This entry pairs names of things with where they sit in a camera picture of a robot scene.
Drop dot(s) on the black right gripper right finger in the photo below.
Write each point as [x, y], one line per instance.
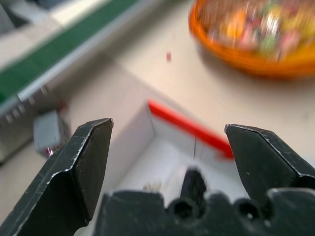
[268, 159]

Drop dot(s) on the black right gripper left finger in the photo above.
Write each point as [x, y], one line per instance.
[61, 182]

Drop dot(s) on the white shoebox with red rim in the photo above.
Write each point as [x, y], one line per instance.
[160, 147]

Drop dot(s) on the small grey box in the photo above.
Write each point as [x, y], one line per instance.
[49, 135]

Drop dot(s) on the orange woven basket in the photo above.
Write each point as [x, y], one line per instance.
[246, 56]

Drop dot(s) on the green conveyor belt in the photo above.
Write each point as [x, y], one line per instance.
[49, 51]

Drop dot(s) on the colourful items in basket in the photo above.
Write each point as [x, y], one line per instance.
[265, 24]

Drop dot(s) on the small red scrap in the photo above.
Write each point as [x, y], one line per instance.
[168, 56]

